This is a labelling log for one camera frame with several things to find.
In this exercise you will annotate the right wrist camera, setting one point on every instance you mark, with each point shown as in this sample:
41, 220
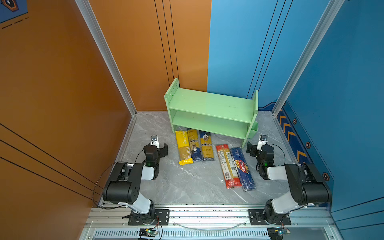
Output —
262, 141

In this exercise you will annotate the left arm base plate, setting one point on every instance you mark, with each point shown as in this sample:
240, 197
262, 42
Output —
158, 216

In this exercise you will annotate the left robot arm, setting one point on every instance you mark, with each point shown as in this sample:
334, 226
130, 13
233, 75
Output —
124, 183

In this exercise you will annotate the red spaghetti bag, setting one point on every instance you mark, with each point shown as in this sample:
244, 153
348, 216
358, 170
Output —
229, 169

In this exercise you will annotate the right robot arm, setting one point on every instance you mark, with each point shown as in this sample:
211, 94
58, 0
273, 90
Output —
306, 187

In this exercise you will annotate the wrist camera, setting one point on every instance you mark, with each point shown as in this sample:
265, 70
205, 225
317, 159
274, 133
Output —
154, 141
262, 141

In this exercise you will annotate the green two-tier shelf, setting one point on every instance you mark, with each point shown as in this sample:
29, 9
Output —
218, 114

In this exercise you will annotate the right circuit board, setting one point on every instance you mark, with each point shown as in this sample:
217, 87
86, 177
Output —
278, 234

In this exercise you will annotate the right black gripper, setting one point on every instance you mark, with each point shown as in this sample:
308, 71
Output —
251, 149

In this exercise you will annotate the yellow blue spaghetti bag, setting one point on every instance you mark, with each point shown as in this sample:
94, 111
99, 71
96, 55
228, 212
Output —
196, 152

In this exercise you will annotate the blue yellow pasta bag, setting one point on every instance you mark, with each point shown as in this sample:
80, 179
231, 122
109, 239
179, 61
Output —
206, 146

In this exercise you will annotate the aluminium front rail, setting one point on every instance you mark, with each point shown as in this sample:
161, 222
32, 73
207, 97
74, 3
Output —
210, 222

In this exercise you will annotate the blue Barilla spaghetti box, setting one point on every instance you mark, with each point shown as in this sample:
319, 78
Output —
243, 170

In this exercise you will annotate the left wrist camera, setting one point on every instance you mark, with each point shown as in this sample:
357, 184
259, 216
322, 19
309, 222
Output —
154, 141

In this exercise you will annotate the circuit board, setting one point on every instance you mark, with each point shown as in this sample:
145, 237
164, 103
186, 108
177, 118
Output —
278, 234
148, 233

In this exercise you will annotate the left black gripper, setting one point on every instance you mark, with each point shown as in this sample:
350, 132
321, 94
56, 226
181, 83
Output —
163, 150

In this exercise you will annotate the left circuit board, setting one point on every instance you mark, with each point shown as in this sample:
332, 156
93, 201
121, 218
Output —
148, 233

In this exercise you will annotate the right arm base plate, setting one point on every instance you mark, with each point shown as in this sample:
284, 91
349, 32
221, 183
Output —
260, 217

